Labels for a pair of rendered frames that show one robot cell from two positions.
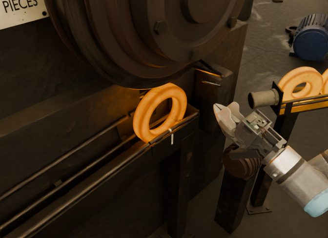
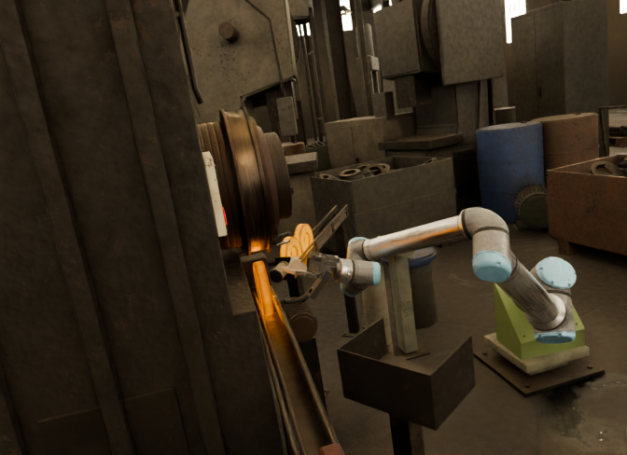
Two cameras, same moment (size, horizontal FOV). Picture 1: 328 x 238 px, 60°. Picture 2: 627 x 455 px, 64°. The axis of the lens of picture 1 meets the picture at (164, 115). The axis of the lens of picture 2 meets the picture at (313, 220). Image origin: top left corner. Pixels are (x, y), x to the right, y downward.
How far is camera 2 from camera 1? 131 cm
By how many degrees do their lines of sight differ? 58
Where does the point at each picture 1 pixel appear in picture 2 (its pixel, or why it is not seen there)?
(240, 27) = not seen: hidden behind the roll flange
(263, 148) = (330, 268)
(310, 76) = (293, 241)
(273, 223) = (340, 394)
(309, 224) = not seen: hidden behind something
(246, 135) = (318, 266)
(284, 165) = (348, 264)
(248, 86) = not seen: hidden behind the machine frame
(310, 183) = (365, 264)
